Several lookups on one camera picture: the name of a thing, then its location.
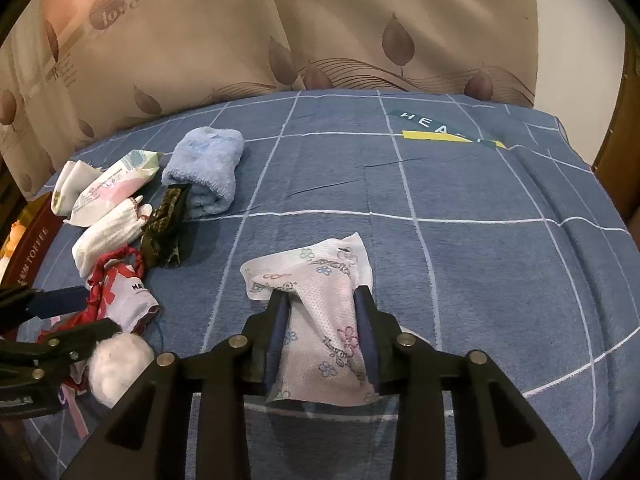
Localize white fluffy pompom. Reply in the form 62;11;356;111
88;333;154;408

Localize red gold toffee tin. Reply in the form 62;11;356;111
1;192;63;287

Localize red white ruffled garment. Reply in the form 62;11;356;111
37;245;160;342

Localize white socks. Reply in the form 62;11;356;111
72;196;153;280

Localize small white printed sock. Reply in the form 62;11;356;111
51;160;102;217

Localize black gold patterned scarf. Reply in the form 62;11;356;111
140;184;191;269

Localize wet wipes pack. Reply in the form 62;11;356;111
66;150;163;228

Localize white floral mesh cloth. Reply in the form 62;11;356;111
240;233;378;408

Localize light blue towel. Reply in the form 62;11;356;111
162;127;244;219

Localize orange rubber pig toy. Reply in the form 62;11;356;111
1;220;26;258

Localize beige leaf print curtain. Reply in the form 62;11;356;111
1;0;538;197

